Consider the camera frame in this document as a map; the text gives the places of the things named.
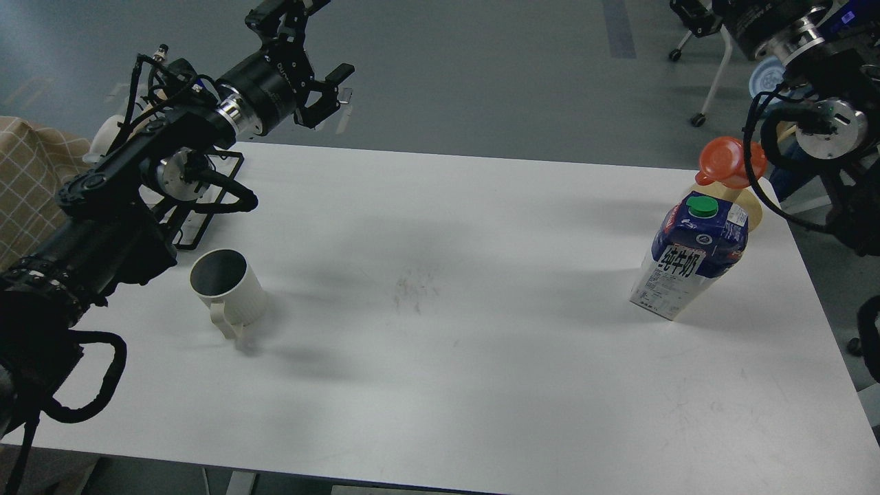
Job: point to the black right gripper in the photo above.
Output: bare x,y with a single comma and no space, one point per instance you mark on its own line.
751,24

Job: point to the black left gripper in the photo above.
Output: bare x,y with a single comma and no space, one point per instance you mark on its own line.
278,81

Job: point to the white ribbed mug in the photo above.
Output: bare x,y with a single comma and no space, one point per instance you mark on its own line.
227,285

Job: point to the blue white milk carton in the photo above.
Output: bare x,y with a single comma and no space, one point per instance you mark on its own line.
699,240

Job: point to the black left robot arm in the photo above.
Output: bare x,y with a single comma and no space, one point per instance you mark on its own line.
123,213

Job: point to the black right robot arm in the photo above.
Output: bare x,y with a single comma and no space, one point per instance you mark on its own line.
834,134

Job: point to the blue plastic cup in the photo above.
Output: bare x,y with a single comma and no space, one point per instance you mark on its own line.
766,75

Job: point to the orange plastic cup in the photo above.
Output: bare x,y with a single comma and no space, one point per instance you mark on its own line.
722,160

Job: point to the wooden cup tree stand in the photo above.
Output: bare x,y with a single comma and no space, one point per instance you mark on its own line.
743,197

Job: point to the white mug behind rack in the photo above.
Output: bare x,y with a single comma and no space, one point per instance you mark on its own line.
109,130

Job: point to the beige checkered cloth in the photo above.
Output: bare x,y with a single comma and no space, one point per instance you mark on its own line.
36,160

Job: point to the black wire cup rack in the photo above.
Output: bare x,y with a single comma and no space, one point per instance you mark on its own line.
188,235

